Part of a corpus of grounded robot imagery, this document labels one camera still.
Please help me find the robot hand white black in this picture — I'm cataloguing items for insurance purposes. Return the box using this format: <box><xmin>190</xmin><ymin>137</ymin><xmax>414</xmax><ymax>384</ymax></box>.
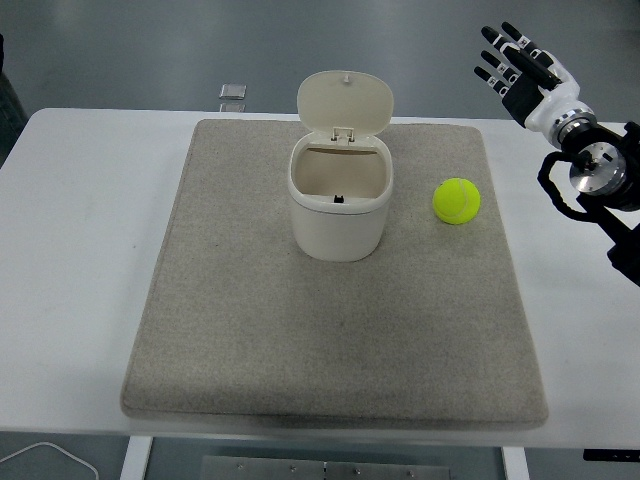
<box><xmin>473</xmin><ymin>20</ymin><xmax>585</xmax><ymax>136</ymax></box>

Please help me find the yellow tennis ball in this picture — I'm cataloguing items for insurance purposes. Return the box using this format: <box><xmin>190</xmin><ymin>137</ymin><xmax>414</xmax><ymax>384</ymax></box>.
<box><xmin>432</xmin><ymin>177</ymin><xmax>482</xmax><ymax>226</ymax></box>

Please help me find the cream bin with flip lid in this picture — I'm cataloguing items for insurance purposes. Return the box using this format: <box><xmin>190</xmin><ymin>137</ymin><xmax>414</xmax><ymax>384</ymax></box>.
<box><xmin>287</xmin><ymin>70</ymin><xmax>396</xmax><ymax>263</ymax></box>

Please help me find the beige grey fabric mat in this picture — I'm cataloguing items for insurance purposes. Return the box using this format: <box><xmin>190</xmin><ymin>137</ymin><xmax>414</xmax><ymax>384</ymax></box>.
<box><xmin>119</xmin><ymin>118</ymin><xmax>550</xmax><ymax>435</ymax></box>

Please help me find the black table control panel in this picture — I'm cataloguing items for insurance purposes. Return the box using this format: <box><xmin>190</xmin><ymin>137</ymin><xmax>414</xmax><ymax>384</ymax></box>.
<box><xmin>582</xmin><ymin>449</ymin><xmax>640</xmax><ymax>462</ymax></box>

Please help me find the white table leg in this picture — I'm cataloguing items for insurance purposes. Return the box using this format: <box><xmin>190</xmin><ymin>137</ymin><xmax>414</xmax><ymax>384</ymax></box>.
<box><xmin>501</xmin><ymin>446</ymin><xmax>531</xmax><ymax>480</ymax></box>
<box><xmin>119</xmin><ymin>435</ymin><xmax>154</xmax><ymax>480</ymax></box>

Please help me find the grey metal plate with screws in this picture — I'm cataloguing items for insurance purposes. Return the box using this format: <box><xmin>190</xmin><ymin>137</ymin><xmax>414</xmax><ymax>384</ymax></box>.
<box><xmin>200</xmin><ymin>454</ymin><xmax>454</xmax><ymax>480</ymax></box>

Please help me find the white cable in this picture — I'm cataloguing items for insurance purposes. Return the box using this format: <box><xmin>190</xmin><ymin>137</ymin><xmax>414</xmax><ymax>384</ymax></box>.
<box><xmin>0</xmin><ymin>441</ymin><xmax>100</xmax><ymax>480</ymax></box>

